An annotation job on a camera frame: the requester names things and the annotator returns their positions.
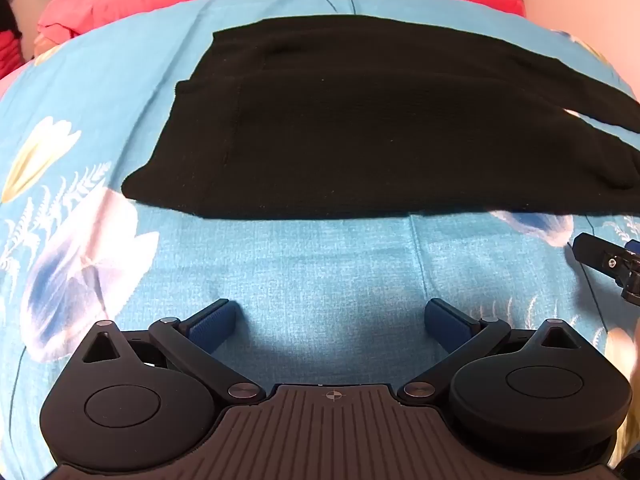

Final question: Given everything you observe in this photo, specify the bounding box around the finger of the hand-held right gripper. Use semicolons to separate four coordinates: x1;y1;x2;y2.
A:
571;232;640;306

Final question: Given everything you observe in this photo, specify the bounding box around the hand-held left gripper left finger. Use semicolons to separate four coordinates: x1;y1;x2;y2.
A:
67;299;267;403

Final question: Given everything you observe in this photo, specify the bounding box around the red cloth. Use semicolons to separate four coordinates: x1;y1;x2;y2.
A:
0;30;27;80

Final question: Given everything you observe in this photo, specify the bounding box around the blue floral bedsheet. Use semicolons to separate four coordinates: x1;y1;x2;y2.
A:
0;0;640;480

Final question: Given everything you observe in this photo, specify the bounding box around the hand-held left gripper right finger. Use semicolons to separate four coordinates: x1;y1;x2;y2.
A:
397;298;586;403

